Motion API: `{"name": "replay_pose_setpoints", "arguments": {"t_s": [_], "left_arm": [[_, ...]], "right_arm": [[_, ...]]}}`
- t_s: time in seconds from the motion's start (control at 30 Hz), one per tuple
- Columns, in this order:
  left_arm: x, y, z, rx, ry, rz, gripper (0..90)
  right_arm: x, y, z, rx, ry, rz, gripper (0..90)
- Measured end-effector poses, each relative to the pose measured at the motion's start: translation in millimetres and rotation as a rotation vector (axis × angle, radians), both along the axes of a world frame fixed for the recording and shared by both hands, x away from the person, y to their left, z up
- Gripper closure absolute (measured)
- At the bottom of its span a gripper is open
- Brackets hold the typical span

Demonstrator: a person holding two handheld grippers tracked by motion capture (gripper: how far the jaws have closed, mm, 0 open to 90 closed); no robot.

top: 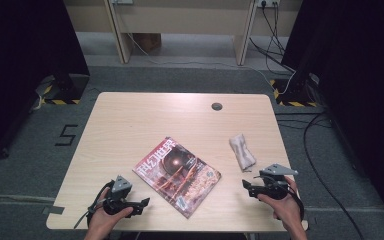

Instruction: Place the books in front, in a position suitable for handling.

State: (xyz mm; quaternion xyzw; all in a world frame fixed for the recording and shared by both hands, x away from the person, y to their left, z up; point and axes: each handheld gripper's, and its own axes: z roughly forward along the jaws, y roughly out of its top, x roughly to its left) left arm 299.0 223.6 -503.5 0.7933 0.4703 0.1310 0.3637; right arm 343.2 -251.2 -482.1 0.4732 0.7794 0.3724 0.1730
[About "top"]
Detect white cloth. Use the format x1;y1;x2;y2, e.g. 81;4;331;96
228;133;257;173

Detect black cables from socket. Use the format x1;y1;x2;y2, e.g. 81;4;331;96
249;3;296;75

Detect person's left hand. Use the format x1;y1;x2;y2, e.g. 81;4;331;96
88;188;134;232

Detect thin black floor cables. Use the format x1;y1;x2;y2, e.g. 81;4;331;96
274;112;333;130

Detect brown cardboard box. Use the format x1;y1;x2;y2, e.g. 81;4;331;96
133;32;162;53

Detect hand-held gripper cable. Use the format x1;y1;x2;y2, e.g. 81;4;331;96
286;186;305;223
74;181;116;229

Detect white wall socket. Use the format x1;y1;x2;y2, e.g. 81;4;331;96
256;0;281;8

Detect left hand-held gripper cable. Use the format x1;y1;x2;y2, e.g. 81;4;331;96
74;181;116;229

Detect long black floor cable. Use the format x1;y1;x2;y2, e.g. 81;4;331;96
302;113;366;240

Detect long white floor cable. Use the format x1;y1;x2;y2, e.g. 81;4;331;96
126;32;276;91

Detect black curtain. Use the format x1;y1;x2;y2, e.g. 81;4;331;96
0;0;91;164
281;0;384;231

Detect short white cable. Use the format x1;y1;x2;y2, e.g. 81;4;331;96
279;70;297;96
29;94;47;113

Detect right hand-held gripper cable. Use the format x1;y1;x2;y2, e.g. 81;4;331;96
286;186;305;223

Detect glossy magazine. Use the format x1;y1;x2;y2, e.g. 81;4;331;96
132;135;222;220

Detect person's right hand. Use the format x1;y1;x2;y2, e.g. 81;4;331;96
258;176;304;231

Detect black stand base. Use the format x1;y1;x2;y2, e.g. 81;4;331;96
43;73;90;105
269;74;319;108

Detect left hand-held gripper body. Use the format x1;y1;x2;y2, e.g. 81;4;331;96
103;175;134;218

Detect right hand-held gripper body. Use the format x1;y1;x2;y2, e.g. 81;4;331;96
259;163;299;201

